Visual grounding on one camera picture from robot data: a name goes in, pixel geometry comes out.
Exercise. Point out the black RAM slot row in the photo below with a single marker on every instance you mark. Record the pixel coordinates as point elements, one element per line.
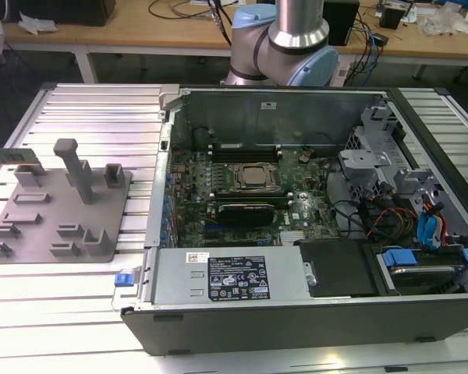
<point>242,154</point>
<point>290,200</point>

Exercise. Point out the silver CPU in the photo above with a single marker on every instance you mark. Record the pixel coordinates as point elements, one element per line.
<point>254,175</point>

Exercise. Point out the black graphics card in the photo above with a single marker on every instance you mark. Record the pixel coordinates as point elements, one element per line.
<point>245,214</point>

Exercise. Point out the green motherboard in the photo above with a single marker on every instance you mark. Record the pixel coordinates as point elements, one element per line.
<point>304,183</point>

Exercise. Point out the silver coin battery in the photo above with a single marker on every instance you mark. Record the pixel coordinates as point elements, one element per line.
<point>304,157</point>

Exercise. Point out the silver chipset heatsink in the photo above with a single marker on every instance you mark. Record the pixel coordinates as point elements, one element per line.
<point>294,237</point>

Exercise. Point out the grey power supply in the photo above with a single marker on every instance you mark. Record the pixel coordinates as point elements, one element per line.
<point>179,280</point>

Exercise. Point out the black plastic cover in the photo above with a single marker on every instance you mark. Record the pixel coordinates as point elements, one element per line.
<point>335,269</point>

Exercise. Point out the metal drive cage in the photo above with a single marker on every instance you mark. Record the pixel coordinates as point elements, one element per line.
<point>366,159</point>

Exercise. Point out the blue case latch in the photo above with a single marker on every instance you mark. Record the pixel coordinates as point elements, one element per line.
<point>124,280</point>

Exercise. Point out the white power strip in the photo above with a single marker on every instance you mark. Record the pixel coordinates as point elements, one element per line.
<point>341,74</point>

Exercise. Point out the open black PC case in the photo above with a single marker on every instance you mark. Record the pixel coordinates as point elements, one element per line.
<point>296,331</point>

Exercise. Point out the grey part rack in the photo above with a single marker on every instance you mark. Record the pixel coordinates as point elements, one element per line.
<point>62,218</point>

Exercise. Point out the tall black box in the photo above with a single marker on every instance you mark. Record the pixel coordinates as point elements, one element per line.
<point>343,21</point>

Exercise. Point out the hard disk in blue carrier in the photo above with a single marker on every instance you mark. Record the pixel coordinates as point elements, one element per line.
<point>417,272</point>

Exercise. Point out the crumpled white paper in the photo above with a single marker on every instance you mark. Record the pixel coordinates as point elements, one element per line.
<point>37,22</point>

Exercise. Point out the large black box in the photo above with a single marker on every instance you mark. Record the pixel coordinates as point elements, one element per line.
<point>43,11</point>

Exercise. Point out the clear plastic bags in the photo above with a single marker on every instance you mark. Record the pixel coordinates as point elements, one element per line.
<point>437,23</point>

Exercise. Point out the wooden desk white frame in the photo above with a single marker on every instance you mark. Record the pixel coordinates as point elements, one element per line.
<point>121,35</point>

